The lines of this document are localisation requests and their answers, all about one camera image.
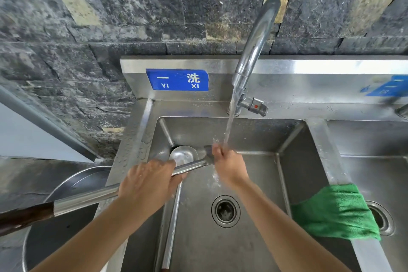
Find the person's right hand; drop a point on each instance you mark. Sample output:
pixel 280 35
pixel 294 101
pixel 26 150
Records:
pixel 231 168

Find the person's left hand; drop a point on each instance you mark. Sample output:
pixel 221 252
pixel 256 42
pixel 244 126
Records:
pixel 146 185

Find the chrome gooseneck faucet red dot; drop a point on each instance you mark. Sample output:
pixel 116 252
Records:
pixel 255 42

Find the person's left forearm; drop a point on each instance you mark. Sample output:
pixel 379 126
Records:
pixel 89 243

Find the person's right forearm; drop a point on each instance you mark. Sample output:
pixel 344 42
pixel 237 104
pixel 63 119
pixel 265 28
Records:
pixel 280 236

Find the stainless steel sink unit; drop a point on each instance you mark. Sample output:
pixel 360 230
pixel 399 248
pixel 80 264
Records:
pixel 261 141

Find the steel sink drain strainer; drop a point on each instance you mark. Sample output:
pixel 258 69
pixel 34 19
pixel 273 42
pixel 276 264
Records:
pixel 382 220
pixel 226 211

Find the large steel pot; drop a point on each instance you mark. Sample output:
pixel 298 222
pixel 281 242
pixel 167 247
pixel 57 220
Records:
pixel 70 236

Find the blue rectangular sign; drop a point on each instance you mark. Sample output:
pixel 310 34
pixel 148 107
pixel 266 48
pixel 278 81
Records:
pixel 177 80

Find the bright green cloth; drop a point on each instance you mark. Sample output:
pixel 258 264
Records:
pixel 334 211

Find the blue sign with droplet picture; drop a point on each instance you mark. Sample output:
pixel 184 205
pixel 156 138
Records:
pixel 389 86

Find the plain chrome gooseneck faucet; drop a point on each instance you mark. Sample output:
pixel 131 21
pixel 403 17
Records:
pixel 403 110

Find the grey metal frame bar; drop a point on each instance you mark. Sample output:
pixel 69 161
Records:
pixel 47 122

